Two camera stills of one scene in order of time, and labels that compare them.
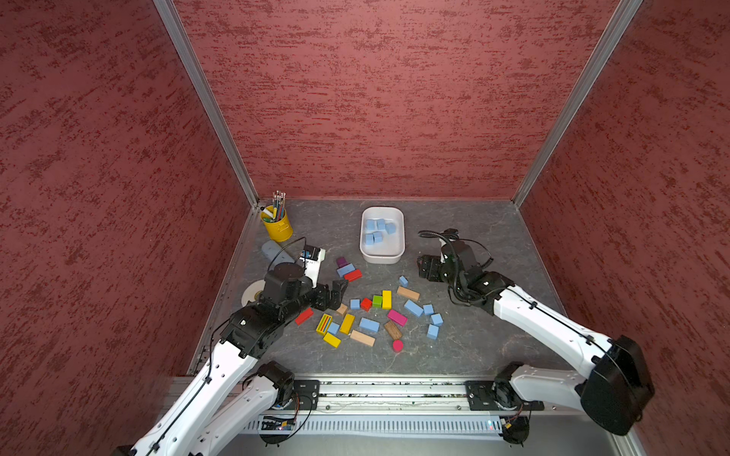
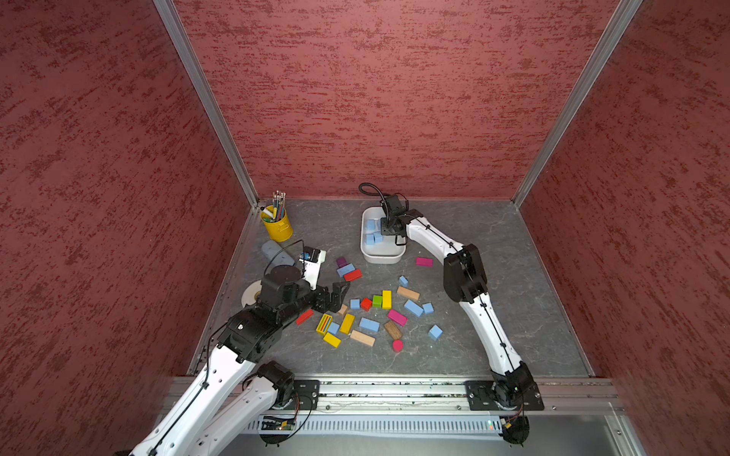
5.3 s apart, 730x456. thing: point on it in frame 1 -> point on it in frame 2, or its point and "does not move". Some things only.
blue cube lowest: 432,332 does not move
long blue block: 346,269 does not move
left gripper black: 321,303 does not move
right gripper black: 425,267 -> 386,227
